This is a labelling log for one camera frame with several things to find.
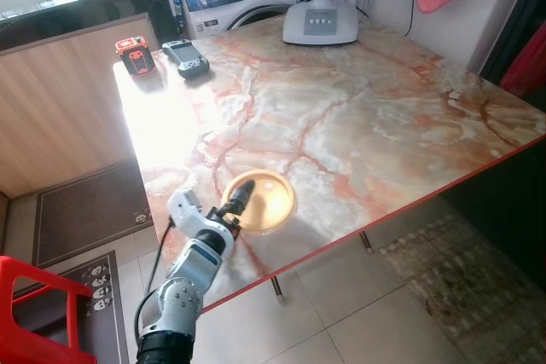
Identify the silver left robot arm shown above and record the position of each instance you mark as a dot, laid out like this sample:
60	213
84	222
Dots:
183	296

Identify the metal table leg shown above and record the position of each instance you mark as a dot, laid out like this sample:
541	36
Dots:
277	289
365	242

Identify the brown door mat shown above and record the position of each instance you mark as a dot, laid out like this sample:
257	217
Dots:
85	215

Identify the dark printed floor mat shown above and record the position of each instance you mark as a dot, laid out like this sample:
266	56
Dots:
98	296

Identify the grey handheld controller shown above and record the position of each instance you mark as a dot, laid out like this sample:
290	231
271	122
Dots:
186	57

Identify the red and black battery pack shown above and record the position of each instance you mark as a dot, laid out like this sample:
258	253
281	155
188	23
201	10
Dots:
135	55

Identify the white standing fan base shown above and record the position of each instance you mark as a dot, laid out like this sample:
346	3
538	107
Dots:
321	23

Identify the wooden cabinet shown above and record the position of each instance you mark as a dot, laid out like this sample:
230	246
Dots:
60	100

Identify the red plastic chair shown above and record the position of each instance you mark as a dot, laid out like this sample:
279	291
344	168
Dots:
34	330

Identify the patterned beige floor rug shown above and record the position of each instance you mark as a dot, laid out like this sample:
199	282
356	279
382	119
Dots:
452	283

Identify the red fabric object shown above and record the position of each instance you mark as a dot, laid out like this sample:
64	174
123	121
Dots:
525	66

